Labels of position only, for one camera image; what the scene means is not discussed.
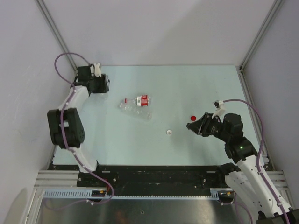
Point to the left aluminium frame post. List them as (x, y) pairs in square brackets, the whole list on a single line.
[(52, 25)]

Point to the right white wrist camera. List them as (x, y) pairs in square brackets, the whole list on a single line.
[(220, 108)]

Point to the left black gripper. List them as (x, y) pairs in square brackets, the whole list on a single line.
[(103, 87)]

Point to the small clear blue-label bottle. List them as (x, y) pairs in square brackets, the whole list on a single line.
[(106, 82)]

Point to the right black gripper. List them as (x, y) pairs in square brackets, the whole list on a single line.
[(204, 122)]

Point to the large clear unlabeled bottle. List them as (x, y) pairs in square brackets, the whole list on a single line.
[(134, 111)]

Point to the aluminium frame post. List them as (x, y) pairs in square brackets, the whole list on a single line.
[(52, 25), (269, 19)]

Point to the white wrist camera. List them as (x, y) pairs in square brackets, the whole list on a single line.
[(220, 108), (95, 69)]

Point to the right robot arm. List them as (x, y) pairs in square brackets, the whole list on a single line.
[(245, 175)]

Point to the clear red-label bottle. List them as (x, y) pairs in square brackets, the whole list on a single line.
[(139, 101)]

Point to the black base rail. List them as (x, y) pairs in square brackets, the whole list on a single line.
[(164, 181)]

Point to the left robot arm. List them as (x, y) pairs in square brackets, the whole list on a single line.
[(65, 125)]

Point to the right aluminium frame post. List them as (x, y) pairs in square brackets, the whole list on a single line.
[(269, 19)]

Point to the white bottle cap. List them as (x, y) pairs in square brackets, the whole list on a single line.
[(169, 132)]

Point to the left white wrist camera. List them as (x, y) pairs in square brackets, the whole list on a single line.
[(95, 69)]

